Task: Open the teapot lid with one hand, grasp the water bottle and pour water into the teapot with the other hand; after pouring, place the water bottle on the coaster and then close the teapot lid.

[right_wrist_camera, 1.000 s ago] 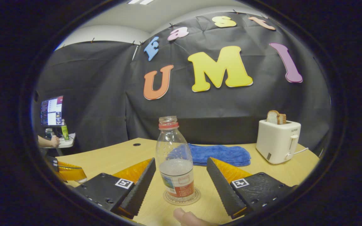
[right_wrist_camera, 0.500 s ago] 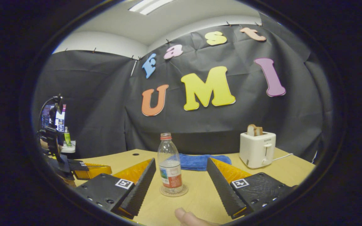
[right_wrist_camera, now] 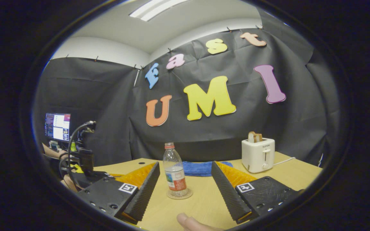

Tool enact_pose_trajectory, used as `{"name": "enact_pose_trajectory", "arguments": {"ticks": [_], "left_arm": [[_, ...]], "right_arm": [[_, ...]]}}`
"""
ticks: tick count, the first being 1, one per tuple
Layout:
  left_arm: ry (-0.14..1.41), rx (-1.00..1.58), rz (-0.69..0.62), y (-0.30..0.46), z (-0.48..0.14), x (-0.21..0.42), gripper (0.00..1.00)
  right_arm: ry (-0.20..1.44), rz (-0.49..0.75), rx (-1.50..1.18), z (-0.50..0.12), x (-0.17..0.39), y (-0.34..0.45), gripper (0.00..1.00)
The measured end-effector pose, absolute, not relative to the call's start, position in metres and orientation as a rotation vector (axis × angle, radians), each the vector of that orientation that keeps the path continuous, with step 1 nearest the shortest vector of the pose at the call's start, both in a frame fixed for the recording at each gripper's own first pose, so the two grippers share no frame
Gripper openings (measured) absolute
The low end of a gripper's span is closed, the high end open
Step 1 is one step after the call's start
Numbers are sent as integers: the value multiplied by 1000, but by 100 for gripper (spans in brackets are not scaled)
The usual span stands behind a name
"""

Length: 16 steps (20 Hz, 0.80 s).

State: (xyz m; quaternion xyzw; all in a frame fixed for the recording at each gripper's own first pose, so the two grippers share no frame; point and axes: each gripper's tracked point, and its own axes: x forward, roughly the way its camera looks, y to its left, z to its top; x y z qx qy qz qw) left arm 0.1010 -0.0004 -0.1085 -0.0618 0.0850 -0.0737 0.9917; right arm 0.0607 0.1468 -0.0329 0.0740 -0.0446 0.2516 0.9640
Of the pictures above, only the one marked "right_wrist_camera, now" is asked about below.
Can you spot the blue towel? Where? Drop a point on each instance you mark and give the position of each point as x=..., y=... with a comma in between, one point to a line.
x=201, y=168

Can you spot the clear plastic water bottle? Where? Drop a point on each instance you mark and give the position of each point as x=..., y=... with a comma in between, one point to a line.
x=174, y=166

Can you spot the green glass bottle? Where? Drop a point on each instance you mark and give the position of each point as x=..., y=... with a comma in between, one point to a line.
x=73, y=147

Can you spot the black backdrop cloth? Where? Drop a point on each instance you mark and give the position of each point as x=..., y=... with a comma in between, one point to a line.
x=268, y=128

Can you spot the clear round coaster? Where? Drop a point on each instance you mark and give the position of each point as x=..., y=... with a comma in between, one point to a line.
x=189, y=193

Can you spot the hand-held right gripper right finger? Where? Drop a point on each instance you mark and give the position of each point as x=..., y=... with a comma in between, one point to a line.
x=226, y=195

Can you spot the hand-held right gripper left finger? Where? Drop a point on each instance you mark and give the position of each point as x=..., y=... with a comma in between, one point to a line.
x=143, y=195

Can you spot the white toaster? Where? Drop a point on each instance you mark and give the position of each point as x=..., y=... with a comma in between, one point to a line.
x=257, y=155

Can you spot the brown bread slice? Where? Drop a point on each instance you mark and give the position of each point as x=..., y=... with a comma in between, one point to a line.
x=255, y=137

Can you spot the ceiling light panel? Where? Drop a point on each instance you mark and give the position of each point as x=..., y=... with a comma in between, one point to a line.
x=154, y=8

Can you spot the computer monitor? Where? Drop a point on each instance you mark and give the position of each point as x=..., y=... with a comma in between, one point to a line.
x=57, y=126

